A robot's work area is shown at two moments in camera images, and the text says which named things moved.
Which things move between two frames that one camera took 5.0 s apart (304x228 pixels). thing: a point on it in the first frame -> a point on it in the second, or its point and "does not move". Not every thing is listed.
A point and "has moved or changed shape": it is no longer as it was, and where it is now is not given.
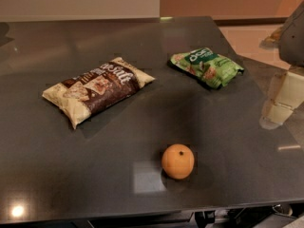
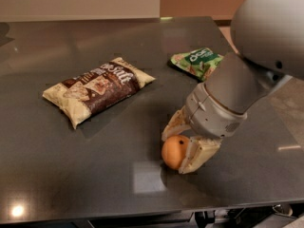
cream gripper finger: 286,94 -> 207,117
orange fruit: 178,161 has moved or changed shape
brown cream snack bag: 81,95 does not move
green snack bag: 207,66 does not move
